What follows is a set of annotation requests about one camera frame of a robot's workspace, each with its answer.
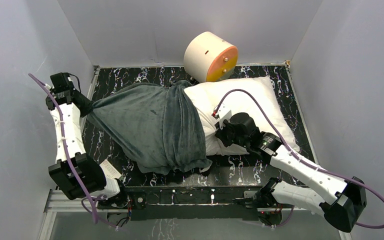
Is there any white pillow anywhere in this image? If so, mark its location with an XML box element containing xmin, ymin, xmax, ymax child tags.
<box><xmin>184</xmin><ymin>77</ymin><xmax>300</xmax><ymax>156</ymax></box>

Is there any grey plush pillowcase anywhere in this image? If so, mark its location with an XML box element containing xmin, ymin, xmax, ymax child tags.
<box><xmin>87</xmin><ymin>80</ymin><xmax>212</xmax><ymax>175</ymax></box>

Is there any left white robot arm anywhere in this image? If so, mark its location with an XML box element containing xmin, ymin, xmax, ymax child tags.
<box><xmin>46</xmin><ymin>72</ymin><xmax>130</xmax><ymax>208</ymax></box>

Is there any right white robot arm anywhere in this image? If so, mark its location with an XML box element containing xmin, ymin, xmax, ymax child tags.
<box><xmin>213</xmin><ymin>112</ymin><xmax>367</xmax><ymax>233</ymax></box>

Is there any white labelled power box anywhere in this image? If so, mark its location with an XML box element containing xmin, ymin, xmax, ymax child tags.
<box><xmin>99</xmin><ymin>159</ymin><xmax>122</xmax><ymax>180</ymax></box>

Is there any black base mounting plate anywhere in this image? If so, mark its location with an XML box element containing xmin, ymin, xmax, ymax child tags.
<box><xmin>125</xmin><ymin>186</ymin><xmax>283</xmax><ymax>225</ymax></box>

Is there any white orange cylindrical drum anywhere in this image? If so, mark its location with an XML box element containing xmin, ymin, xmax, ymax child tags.
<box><xmin>183</xmin><ymin>31</ymin><xmax>239</xmax><ymax>83</ymax></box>

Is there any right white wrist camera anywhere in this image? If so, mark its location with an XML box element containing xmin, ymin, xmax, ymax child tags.
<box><xmin>212</xmin><ymin>103</ymin><xmax>232</xmax><ymax>126</ymax></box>

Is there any aluminium left frame rail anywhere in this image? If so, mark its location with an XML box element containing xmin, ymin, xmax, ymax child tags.
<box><xmin>46</xmin><ymin>66</ymin><xmax>101</xmax><ymax>200</ymax></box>

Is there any aluminium front frame rail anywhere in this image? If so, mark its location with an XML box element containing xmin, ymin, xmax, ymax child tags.
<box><xmin>43</xmin><ymin>188</ymin><xmax>345</xmax><ymax>215</ymax></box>

